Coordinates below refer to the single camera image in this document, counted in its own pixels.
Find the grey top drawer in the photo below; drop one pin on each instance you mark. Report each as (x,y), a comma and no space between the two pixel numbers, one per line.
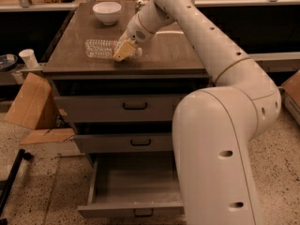
(128,108)

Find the white ceramic bowl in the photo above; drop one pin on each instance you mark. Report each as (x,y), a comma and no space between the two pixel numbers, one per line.
(107,13)

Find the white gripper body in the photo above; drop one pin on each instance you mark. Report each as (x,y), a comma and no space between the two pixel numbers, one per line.
(135,32)

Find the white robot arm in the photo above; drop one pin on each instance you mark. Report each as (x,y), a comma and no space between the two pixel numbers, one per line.
(211,127)

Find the standing brown cardboard piece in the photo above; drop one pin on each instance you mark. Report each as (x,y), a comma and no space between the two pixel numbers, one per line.
(33,107)

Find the cardboard box at right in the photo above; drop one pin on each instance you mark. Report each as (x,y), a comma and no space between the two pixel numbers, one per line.
(292,96)

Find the grey middle drawer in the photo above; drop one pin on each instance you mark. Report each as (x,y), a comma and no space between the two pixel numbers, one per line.
(119,143)

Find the grey drawer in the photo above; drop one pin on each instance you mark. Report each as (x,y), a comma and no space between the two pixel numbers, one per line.
(119,143)
(128,108)
(142,184)

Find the grey bottom drawer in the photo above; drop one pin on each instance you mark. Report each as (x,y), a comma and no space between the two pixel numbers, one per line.
(142,184)

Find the white paper cup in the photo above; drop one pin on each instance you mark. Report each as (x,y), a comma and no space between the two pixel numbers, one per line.
(28,56)

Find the black metal stand leg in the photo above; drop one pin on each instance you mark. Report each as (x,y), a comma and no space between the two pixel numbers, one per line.
(6,185)

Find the flat brown cardboard piece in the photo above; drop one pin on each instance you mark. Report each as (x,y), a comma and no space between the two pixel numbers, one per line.
(56,135)

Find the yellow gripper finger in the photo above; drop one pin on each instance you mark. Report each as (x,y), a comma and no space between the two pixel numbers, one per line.
(123,50)

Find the metal shelf rail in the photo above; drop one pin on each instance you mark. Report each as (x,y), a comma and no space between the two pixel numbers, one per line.
(278,61)

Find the clear plastic water bottle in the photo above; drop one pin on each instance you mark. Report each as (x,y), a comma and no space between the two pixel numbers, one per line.
(103,49)

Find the grey drawer cabinet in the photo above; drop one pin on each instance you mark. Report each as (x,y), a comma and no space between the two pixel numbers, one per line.
(168,65)

